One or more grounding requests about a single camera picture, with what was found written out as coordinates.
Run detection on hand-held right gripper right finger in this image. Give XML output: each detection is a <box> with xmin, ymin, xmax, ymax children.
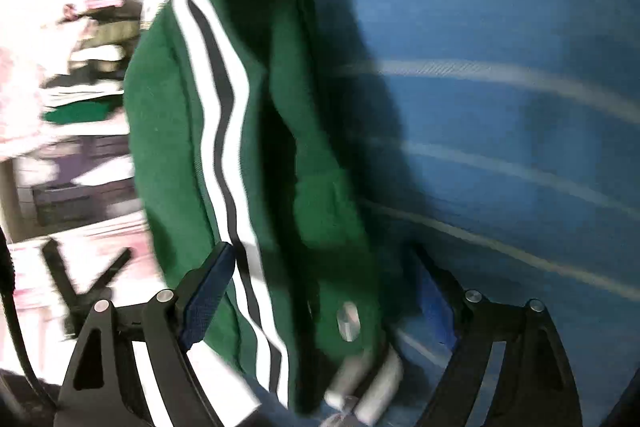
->
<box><xmin>412</xmin><ymin>243</ymin><xmax>584</xmax><ymax>427</ymax></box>

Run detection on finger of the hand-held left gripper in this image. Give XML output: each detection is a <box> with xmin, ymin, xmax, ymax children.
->
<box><xmin>42</xmin><ymin>240</ymin><xmax>82</xmax><ymax>308</ymax></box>
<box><xmin>82</xmin><ymin>248</ymin><xmax>134</xmax><ymax>304</ymax></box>

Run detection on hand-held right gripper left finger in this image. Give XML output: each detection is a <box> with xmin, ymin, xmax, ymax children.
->
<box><xmin>52</xmin><ymin>241</ymin><xmax>237</xmax><ymax>427</ymax></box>

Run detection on green varsity jacket white sleeves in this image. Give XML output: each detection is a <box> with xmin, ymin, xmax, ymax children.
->
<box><xmin>114</xmin><ymin>0</ymin><xmax>407</xmax><ymax>427</ymax></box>

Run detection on shelf with folded clothes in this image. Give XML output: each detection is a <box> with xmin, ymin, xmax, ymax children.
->
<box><xmin>0</xmin><ymin>0</ymin><xmax>151</xmax><ymax>233</ymax></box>

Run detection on blue striped bedsheet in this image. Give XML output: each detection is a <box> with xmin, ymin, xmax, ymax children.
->
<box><xmin>159</xmin><ymin>0</ymin><xmax>640</xmax><ymax>427</ymax></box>

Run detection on black cable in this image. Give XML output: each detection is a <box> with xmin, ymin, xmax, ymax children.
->
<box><xmin>0</xmin><ymin>227</ymin><xmax>57</xmax><ymax>410</ymax></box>

